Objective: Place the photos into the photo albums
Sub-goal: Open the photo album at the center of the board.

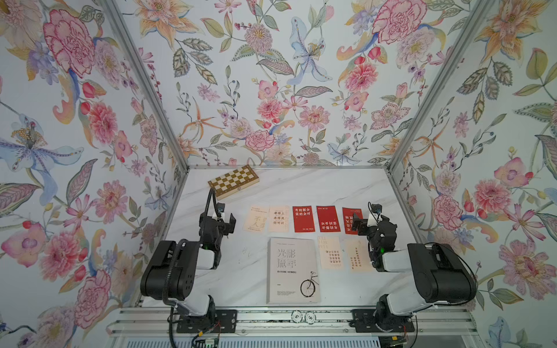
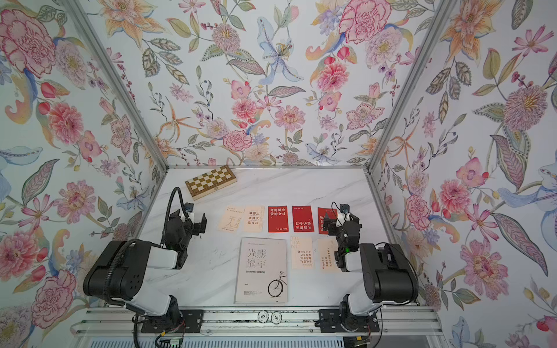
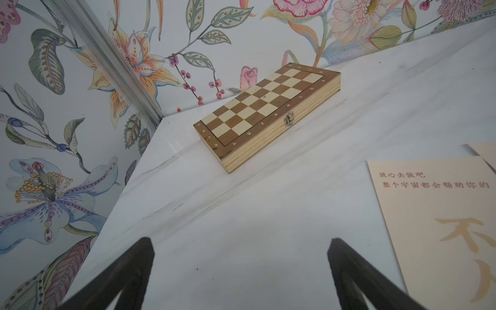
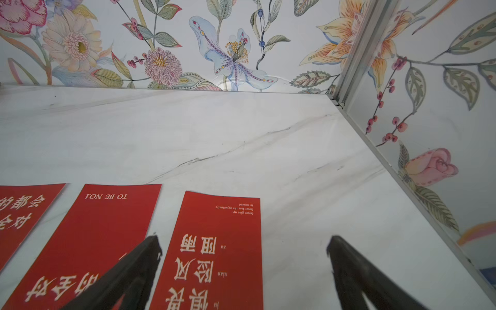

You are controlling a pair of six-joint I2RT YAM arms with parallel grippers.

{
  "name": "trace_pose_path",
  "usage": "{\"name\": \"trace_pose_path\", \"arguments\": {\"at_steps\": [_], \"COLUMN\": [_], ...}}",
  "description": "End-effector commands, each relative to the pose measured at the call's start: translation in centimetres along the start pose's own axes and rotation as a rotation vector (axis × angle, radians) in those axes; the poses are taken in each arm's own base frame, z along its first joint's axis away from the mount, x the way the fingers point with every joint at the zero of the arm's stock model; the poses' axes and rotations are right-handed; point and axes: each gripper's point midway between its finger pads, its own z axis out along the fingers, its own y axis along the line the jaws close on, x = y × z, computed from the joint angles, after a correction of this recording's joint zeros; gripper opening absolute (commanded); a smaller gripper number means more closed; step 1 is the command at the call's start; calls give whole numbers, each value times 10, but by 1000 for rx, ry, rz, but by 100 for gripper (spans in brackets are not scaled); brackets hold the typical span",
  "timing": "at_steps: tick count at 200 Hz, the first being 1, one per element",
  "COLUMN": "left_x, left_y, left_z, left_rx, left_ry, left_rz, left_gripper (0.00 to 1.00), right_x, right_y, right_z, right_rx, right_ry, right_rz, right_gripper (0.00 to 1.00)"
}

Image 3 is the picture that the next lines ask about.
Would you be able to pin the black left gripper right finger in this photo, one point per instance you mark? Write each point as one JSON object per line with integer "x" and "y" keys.
{"x": 357, "y": 281}

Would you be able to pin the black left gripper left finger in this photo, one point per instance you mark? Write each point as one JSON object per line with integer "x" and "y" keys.
{"x": 124, "y": 282}

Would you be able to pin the beige card gold characters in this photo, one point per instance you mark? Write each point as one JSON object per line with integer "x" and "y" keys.
{"x": 440, "y": 215}

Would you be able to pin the beige card red characters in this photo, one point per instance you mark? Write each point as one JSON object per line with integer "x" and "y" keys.
{"x": 486, "y": 150}

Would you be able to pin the wooden folding chess board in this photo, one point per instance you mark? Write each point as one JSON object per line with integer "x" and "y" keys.
{"x": 244, "y": 126}

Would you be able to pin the aluminium corner post left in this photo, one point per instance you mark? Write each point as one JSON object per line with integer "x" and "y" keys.
{"x": 82, "y": 19}

